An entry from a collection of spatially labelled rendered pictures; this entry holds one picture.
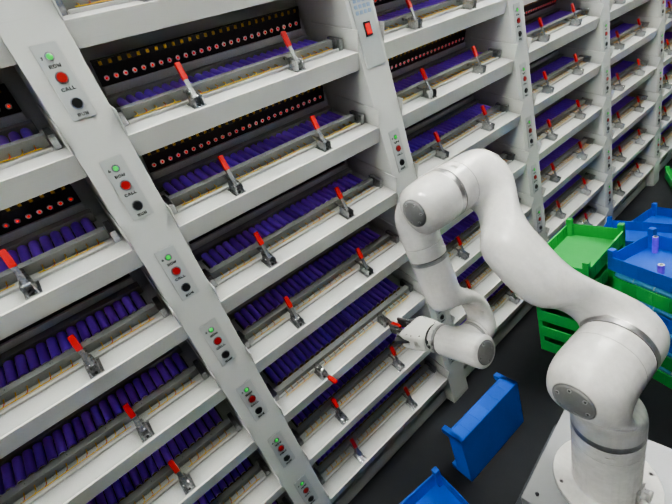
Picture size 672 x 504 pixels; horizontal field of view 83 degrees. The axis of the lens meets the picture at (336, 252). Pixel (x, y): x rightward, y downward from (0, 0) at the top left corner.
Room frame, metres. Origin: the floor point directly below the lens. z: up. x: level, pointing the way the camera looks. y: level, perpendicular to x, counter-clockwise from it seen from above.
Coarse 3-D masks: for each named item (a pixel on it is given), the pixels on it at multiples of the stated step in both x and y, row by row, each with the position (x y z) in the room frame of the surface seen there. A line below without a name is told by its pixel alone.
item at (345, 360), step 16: (400, 272) 1.17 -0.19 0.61; (416, 288) 1.12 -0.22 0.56; (400, 304) 1.08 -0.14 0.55; (416, 304) 1.07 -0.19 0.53; (368, 336) 0.99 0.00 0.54; (384, 336) 1.00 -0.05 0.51; (352, 352) 0.94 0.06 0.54; (368, 352) 0.97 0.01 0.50; (336, 368) 0.90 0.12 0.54; (272, 384) 0.90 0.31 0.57; (304, 384) 0.88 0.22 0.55; (320, 384) 0.87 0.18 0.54; (288, 400) 0.84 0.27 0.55; (304, 400) 0.83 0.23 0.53; (288, 416) 0.81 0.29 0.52
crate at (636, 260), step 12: (648, 228) 1.09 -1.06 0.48; (648, 240) 1.08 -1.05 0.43; (660, 240) 1.06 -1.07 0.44; (612, 252) 1.04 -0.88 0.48; (624, 252) 1.07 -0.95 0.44; (636, 252) 1.08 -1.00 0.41; (648, 252) 1.06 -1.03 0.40; (660, 252) 1.04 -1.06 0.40; (612, 264) 1.04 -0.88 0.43; (624, 264) 1.00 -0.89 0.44; (636, 264) 1.02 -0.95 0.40; (648, 264) 1.00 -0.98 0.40; (636, 276) 0.96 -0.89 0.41; (648, 276) 0.92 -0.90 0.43; (660, 276) 0.89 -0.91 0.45; (660, 288) 0.89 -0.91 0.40
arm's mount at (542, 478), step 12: (564, 420) 0.61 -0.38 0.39; (564, 432) 0.58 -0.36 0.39; (552, 444) 0.57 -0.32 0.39; (648, 444) 0.50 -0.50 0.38; (552, 456) 0.54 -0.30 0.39; (648, 456) 0.48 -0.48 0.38; (660, 456) 0.47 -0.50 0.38; (540, 468) 0.53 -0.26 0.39; (552, 468) 0.52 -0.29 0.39; (660, 468) 0.45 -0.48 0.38; (540, 480) 0.50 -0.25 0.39; (552, 480) 0.49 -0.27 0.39; (660, 480) 0.43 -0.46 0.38; (528, 492) 0.49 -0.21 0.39; (540, 492) 0.48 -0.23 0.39; (552, 492) 0.47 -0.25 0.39
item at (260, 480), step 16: (240, 464) 0.82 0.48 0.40; (256, 464) 0.81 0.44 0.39; (224, 480) 0.80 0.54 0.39; (240, 480) 0.77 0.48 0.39; (256, 480) 0.77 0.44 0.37; (272, 480) 0.77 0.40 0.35; (208, 496) 0.76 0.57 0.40; (224, 496) 0.74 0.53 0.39; (240, 496) 0.75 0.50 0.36; (256, 496) 0.74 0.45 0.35; (272, 496) 0.74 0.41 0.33
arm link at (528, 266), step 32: (480, 160) 0.67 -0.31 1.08; (480, 192) 0.64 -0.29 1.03; (512, 192) 0.62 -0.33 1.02; (480, 224) 0.65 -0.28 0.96; (512, 224) 0.57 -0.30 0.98; (512, 256) 0.54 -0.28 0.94; (544, 256) 0.53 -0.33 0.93; (512, 288) 0.54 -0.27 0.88; (544, 288) 0.50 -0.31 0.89; (576, 288) 0.49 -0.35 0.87; (608, 288) 0.49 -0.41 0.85; (576, 320) 0.52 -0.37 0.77; (608, 320) 0.47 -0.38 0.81; (640, 320) 0.45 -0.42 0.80
